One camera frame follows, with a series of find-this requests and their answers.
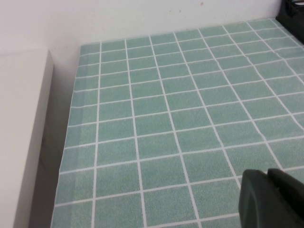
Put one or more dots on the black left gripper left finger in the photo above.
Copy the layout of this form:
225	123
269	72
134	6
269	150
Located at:
256	202

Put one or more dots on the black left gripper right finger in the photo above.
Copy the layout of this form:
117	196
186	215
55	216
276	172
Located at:
292	204

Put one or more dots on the green checked tablecloth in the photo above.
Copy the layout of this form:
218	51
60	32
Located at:
166	118

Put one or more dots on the black drip tray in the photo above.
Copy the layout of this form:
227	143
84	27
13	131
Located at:
292	26

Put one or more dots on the white cabinet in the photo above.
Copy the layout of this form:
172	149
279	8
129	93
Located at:
21	118

